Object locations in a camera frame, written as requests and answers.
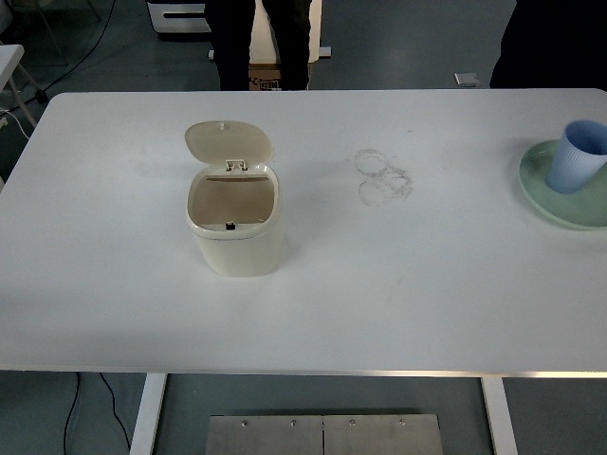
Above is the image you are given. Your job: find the black floor cable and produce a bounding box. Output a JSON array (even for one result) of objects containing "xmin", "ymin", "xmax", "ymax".
[
  {"xmin": 64, "ymin": 372, "xmax": 83, "ymax": 455},
  {"xmin": 100, "ymin": 372, "xmax": 133, "ymax": 451},
  {"xmin": 33, "ymin": 0, "xmax": 120, "ymax": 104}
]

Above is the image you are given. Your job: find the cream lidded trash bin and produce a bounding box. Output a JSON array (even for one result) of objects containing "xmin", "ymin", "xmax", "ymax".
[{"xmin": 183, "ymin": 120, "xmax": 286, "ymax": 279}]

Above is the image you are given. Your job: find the white cable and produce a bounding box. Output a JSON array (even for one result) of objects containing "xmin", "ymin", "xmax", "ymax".
[{"xmin": 0, "ymin": 107, "xmax": 30, "ymax": 139}]

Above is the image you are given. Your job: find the white table leg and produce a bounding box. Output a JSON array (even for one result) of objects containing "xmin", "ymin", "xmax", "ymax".
[
  {"xmin": 480, "ymin": 376, "xmax": 519, "ymax": 455},
  {"xmin": 129, "ymin": 373, "xmax": 170, "ymax": 455}
]

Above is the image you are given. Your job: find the small white side table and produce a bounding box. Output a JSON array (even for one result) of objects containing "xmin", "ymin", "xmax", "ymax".
[{"xmin": 0, "ymin": 45, "xmax": 38, "ymax": 134}]

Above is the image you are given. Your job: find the white device with dark slot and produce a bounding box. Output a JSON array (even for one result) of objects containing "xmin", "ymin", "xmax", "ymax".
[{"xmin": 145, "ymin": 0, "xmax": 212, "ymax": 34}]

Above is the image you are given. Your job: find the printed cardboard box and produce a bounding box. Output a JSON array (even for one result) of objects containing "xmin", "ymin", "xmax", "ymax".
[{"xmin": 248, "ymin": 61, "xmax": 314, "ymax": 91}]

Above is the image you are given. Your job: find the pale green plate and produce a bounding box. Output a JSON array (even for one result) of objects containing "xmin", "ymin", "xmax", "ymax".
[{"xmin": 517, "ymin": 139, "xmax": 607, "ymax": 232}]

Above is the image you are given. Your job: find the blue ribbed cup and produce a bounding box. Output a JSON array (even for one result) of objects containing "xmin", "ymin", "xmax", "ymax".
[{"xmin": 543, "ymin": 119, "xmax": 607, "ymax": 194}]

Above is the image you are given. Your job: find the grey metal plate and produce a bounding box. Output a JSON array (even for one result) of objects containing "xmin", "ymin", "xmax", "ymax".
[
  {"xmin": 206, "ymin": 414, "xmax": 326, "ymax": 455},
  {"xmin": 323, "ymin": 413, "xmax": 446, "ymax": 455}
]

